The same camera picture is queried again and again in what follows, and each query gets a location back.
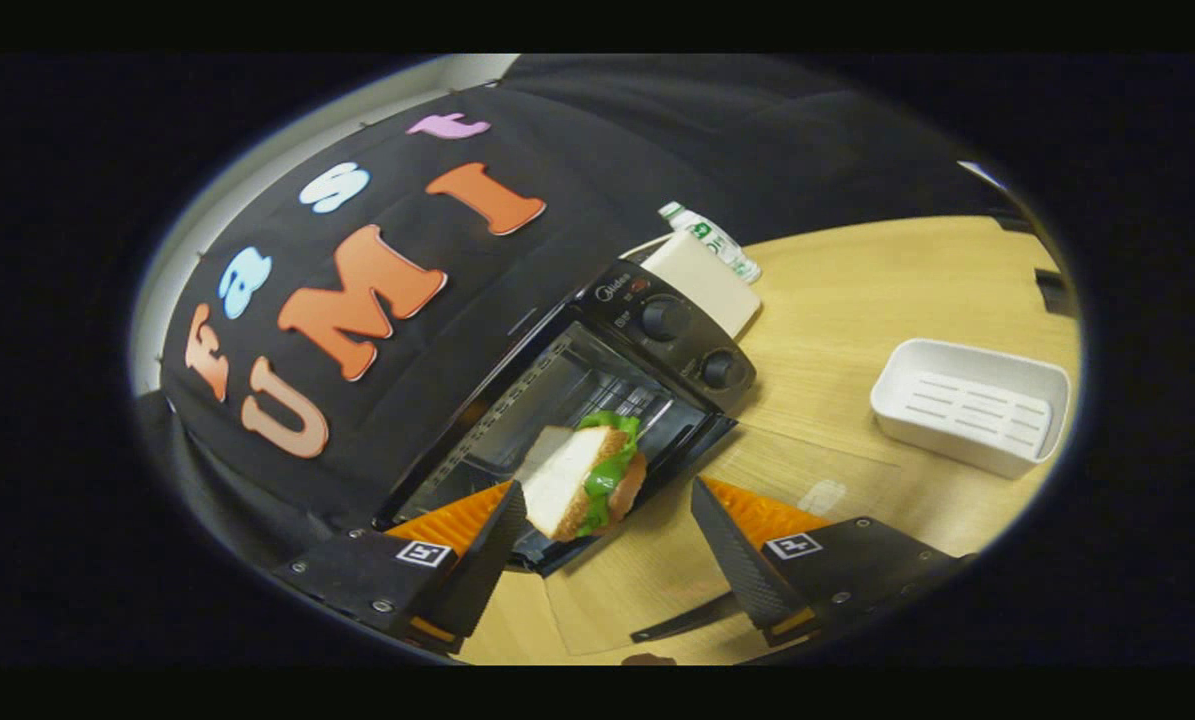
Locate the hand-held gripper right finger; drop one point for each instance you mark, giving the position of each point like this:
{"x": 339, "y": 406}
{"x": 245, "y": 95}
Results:
{"x": 737, "y": 560}

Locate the white plastic tray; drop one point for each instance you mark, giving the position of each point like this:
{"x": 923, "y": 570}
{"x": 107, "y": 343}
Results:
{"x": 967, "y": 405}

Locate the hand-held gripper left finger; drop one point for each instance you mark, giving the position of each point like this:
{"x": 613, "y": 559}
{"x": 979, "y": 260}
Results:
{"x": 487, "y": 560}

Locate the white rectangular box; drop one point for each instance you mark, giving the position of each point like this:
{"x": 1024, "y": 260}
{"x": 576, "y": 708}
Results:
{"x": 702, "y": 282}

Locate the black toaster oven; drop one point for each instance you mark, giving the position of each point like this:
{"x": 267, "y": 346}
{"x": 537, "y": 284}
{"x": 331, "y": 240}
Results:
{"x": 677, "y": 320}

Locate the sandwich with lettuce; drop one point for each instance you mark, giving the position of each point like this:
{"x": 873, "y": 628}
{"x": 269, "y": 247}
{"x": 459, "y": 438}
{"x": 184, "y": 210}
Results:
{"x": 569, "y": 480}

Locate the white plastic bottle green label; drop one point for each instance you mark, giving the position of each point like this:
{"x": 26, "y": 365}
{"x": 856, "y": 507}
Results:
{"x": 714, "y": 240}

